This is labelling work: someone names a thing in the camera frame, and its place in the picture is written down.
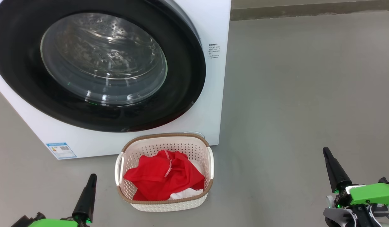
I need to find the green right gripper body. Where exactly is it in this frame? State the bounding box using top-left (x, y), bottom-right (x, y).
top-left (336, 183), bottom-right (389, 227)

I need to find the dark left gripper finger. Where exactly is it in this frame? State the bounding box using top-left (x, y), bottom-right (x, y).
top-left (72, 174), bottom-right (97, 223)

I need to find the dark grey glass washer door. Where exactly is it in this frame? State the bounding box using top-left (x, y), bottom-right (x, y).
top-left (0, 0), bottom-right (207, 133)

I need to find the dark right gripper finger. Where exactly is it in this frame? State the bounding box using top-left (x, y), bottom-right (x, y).
top-left (323, 147), bottom-right (352, 193)

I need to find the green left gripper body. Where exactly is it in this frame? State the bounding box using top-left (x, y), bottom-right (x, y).
top-left (29, 219), bottom-right (92, 227)

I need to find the cream perforated laundry basket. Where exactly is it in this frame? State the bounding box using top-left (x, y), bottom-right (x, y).
top-left (115, 133), bottom-right (215, 212)

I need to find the blue energy label sticker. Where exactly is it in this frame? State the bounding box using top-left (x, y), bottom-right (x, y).
top-left (45, 142), bottom-right (77, 160)

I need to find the red and white garment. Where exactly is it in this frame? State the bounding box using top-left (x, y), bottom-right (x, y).
top-left (124, 150), bottom-right (205, 201)

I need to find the white front-load washing machine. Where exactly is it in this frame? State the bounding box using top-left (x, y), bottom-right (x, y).
top-left (0, 0), bottom-right (232, 160)

